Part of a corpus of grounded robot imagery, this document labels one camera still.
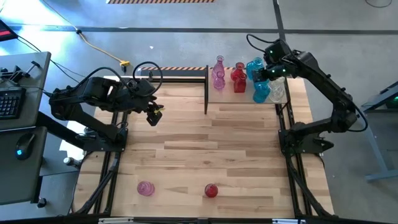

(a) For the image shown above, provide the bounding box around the clear square glass bottle vase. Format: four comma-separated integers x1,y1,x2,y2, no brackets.
269,76,286,91

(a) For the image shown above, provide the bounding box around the teal star pattern square vase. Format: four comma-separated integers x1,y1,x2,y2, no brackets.
246,57,265,81

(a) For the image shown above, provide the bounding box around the clear round squat glass vase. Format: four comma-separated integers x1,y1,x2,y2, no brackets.
269,88,287,104

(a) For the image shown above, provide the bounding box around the teal zigzag pattern glass vase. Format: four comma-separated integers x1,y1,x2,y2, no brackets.
252,80,271,104

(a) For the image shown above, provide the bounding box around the red bulbous glass vase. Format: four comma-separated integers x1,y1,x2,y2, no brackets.
230,62,246,82

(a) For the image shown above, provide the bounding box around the red small bottle glass vase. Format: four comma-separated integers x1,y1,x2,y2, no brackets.
233,73,248,94

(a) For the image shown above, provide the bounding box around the pink tall cone glass vase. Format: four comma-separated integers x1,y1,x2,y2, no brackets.
211,55,226,80

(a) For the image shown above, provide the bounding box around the pink ringed round glass vase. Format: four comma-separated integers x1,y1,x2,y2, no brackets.
136,181,155,197

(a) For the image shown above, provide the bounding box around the red fluted oval glass vase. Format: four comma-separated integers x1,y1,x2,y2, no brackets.
204,183,219,198

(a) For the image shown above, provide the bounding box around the black board with hazard stripes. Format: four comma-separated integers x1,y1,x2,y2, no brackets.
137,66,237,78

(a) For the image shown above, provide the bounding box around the black support beam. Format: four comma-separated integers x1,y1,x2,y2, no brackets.
36,111,86,147

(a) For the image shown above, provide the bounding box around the silver black bottle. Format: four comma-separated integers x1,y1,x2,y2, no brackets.
63,156,84,169

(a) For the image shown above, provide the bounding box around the black device green light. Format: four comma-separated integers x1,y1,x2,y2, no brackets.
381,81,398,110

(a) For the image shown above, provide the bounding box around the black computer mouse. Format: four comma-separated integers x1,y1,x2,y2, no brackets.
14,133,36,161

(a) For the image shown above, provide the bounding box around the black desk clamp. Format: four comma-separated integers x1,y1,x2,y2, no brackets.
0,60,41,84

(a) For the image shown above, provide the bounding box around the black keyboard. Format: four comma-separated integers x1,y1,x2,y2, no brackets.
0,88,27,121

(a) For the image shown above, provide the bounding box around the dark grey side desk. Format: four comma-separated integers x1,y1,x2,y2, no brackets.
0,126,48,206

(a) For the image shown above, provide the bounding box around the black table crossbar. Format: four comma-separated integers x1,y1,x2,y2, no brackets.
0,213,398,224

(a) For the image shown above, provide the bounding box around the black red screen device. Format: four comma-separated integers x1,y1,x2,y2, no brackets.
0,19,19,42

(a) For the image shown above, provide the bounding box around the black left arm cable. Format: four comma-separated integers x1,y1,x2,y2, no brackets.
74,61,164,98

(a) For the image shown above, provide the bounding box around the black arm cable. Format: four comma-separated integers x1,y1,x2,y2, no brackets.
246,33,369,133
74,61,164,98

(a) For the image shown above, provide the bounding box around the yellow extension cable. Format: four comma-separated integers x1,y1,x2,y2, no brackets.
40,0,131,68

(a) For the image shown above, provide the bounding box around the wooden shelf black metal frame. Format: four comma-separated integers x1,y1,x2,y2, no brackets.
203,64,295,115

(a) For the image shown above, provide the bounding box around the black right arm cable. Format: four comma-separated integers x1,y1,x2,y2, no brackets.
246,33,369,133

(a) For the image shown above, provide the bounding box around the white metal bracket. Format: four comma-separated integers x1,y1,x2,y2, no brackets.
98,217,135,224
272,218,308,224

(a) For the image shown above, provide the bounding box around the black floor cable loop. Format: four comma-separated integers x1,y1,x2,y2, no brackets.
364,0,393,9

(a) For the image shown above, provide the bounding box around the grey blue desk frame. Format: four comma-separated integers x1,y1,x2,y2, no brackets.
360,81,398,182

